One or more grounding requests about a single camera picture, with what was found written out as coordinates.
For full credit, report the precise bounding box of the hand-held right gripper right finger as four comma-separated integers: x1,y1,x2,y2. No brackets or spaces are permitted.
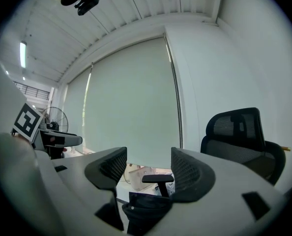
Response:
146,147,286,236

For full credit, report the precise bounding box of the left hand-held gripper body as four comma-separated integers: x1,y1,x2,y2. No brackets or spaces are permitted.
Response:
0,64,51,157

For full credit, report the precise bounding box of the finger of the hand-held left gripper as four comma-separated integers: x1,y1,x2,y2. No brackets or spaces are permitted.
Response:
39,128,83,148

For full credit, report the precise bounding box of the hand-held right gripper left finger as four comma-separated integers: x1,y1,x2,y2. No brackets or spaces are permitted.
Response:
50,146,128,232

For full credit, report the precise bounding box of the black mesh office chair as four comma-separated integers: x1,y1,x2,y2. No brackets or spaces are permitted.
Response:
142,107,287,198

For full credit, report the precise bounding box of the black bag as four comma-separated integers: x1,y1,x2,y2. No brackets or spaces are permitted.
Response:
122,192,173,236

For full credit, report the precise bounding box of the black standing fan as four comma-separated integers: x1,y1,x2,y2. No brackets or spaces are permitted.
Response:
41,106,69,134

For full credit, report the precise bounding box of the black metal railing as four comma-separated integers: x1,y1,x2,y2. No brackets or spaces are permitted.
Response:
12,81,51,100

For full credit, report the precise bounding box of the narrow white roller blind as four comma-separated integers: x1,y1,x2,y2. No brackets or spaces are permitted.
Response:
62,67,92,146

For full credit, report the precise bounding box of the clear plastic storage box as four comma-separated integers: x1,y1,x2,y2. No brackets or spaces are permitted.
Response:
128,166,161,192

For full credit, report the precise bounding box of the long ceiling tube light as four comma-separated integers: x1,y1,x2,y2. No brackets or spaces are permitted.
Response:
19,41,28,69

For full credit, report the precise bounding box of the large white roller blind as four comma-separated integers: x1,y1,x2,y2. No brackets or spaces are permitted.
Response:
83,36,182,170

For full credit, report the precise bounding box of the black head-worn camera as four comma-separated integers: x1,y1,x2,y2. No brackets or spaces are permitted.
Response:
73,0,101,17

